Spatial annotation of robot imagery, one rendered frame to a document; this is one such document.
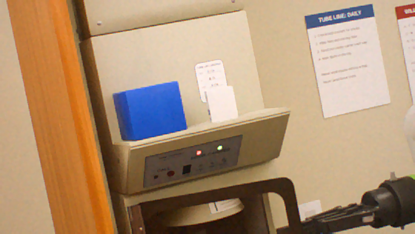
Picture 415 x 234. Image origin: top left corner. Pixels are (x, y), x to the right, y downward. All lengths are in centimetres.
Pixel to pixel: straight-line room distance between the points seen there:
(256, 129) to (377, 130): 79
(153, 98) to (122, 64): 13
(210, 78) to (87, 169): 33
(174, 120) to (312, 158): 78
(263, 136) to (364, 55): 76
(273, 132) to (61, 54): 43
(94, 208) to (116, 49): 31
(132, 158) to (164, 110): 10
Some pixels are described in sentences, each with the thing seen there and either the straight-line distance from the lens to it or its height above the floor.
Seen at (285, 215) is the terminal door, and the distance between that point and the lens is 153.
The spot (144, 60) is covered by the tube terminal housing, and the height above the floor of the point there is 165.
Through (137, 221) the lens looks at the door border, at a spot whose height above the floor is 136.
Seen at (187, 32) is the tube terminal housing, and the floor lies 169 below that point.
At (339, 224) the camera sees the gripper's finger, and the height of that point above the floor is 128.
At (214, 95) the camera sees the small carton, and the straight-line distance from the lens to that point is 154.
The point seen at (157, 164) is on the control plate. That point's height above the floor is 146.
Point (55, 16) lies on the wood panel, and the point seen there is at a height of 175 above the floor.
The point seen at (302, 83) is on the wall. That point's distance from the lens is 218.
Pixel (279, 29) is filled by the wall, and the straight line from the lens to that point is 217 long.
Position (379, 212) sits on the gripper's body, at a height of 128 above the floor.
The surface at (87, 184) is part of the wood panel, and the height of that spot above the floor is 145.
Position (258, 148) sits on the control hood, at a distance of 159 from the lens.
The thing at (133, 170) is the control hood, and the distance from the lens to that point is 149.
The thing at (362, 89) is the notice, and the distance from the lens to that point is 227.
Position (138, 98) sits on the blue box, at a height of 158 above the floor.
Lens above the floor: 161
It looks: 3 degrees down
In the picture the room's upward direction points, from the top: 11 degrees counter-clockwise
